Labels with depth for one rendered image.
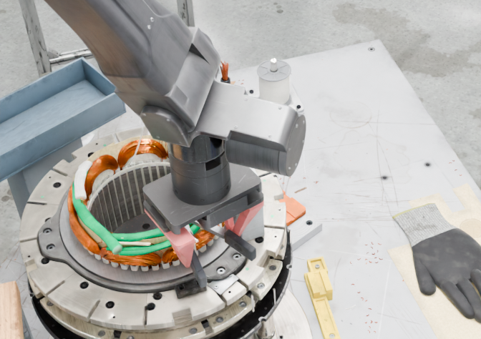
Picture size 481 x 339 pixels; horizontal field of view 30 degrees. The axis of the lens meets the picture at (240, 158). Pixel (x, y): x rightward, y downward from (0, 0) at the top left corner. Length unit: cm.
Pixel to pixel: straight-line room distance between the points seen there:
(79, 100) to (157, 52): 68
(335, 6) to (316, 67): 154
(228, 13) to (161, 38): 260
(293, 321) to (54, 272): 42
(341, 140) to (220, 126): 86
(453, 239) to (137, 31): 87
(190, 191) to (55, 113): 54
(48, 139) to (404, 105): 71
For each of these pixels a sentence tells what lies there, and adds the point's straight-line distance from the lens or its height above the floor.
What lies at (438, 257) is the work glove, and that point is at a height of 80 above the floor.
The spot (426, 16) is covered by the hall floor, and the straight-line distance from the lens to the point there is 328.
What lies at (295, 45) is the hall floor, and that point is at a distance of 312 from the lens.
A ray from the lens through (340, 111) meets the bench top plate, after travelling 168.
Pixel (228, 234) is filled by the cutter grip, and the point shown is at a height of 118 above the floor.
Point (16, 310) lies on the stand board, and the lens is 107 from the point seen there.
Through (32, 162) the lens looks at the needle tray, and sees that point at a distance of 129.
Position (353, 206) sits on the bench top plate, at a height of 78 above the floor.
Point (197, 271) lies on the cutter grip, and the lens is 91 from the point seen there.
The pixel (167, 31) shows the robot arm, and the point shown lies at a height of 148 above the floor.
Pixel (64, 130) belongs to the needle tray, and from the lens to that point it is 129.
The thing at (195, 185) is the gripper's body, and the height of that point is 129.
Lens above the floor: 189
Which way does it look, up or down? 44 degrees down
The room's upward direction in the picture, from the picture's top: 4 degrees counter-clockwise
